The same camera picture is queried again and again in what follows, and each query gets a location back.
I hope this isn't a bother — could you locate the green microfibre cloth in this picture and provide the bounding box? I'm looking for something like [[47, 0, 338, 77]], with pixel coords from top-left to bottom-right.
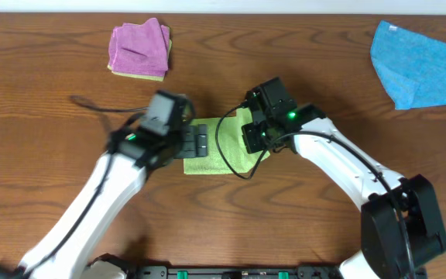
[[184, 108, 260, 175]]

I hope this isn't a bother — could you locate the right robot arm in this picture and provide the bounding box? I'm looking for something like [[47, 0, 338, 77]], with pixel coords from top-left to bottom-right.
[[242, 77, 446, 278]]

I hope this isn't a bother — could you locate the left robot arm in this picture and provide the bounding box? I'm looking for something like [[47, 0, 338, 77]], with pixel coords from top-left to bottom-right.
[[0, 125, 208, 278]]

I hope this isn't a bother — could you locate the folded light green cloth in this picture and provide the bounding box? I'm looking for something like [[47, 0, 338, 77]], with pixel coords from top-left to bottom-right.
[[107, 40, 173, 81]]

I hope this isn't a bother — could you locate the folded purple cloth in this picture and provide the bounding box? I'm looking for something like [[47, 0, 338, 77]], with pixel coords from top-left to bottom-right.
[[108, 18, 170, 76]]

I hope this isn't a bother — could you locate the blue cloth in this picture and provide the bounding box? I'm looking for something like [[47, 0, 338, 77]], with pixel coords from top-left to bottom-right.
[[370, 21, 446, 110]]

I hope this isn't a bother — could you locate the left black cable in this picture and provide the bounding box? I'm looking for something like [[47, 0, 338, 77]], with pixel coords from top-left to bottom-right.
[[25, 95, 197, 272]]

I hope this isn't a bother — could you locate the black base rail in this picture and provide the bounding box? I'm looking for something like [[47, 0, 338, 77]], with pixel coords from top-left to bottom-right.
[[127, 265, 343, 279]]

